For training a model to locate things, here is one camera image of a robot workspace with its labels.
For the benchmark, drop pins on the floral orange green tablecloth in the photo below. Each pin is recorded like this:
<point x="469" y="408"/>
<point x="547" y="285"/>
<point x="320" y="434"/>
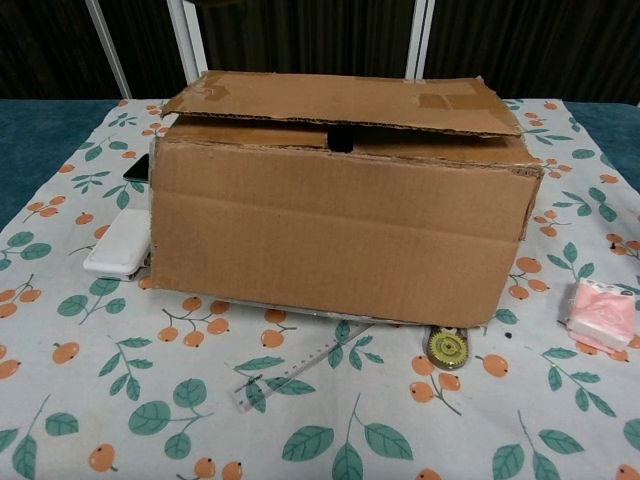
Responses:
<point x="150" y="380"/>

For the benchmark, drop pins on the thin white frame post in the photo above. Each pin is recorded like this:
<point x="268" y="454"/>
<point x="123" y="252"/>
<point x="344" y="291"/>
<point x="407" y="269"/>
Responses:
<point x="112" y="50"/>

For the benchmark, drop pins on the wide white frame post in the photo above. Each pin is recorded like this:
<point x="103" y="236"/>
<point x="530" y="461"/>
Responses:
<point x="186" y="35"/>
<point x="421" y="35"/>

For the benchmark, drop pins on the pink tissue pack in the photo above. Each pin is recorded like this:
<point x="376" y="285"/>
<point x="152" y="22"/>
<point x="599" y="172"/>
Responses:
<point x="600" y="312"/>

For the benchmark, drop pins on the white power bank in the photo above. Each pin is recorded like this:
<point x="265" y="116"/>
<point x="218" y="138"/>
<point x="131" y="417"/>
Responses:
<point x="120" y="247"/>

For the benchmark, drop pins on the teal table cover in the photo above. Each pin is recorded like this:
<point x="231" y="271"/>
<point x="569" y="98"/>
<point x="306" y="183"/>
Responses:
<point x="35" y="135"/>

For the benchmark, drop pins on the correction tape dispenser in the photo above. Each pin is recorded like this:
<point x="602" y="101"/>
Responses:
<point x="446" y="350"/>

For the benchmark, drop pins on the clear plastic ruler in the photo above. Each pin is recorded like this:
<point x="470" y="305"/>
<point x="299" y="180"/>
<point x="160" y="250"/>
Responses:
<point x="295" y="367"/>

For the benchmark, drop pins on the black smartphone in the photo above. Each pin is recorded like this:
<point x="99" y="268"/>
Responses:
<point x="139" y="170"/>

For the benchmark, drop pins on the brown cardboard box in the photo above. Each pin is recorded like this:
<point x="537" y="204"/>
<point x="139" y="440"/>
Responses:
<point x="340" y="235"/>

